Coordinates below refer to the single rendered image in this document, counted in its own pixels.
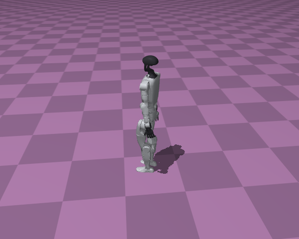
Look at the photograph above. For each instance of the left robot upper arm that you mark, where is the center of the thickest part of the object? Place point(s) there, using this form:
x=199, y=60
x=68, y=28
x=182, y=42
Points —
x=144, y=88

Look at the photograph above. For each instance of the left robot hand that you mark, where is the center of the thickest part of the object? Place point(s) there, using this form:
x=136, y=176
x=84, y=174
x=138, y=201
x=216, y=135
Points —
x=149, y=132

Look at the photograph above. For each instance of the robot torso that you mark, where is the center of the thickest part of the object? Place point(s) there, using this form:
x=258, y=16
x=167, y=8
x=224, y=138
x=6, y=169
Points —
x=153, y=95

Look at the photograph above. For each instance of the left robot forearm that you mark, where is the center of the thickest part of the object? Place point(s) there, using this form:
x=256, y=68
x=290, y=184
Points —
x=146, y=116

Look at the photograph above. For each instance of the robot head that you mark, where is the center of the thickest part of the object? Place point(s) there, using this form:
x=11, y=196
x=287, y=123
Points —
x=149, y=61

